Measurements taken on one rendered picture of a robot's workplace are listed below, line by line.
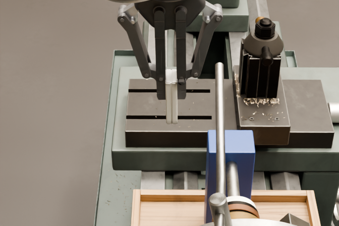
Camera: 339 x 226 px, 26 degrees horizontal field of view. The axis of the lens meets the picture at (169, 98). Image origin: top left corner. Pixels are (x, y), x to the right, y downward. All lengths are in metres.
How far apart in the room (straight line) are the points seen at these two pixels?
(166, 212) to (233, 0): 0.72
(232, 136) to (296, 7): 2.54
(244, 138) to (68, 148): 1.70
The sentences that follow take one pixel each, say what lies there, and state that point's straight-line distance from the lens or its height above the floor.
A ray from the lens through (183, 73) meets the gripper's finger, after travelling 0.93.
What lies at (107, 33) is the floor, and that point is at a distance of 3.56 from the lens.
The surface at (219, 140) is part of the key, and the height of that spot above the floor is 1.32.
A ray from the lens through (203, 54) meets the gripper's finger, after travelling 0.91.
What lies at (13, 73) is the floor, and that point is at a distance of 3.35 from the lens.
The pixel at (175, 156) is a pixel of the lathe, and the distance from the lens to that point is 1.54.
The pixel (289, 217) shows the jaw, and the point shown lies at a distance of 1.04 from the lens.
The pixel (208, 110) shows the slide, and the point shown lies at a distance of 1.56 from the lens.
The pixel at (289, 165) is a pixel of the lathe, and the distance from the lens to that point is 1.57.
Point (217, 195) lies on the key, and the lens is 0.89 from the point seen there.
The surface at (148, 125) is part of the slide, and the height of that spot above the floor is 0.97.
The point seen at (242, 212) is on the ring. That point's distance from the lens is 1.15.
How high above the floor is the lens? 1.96
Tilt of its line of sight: 39 degrees down
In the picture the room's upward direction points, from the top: straight up
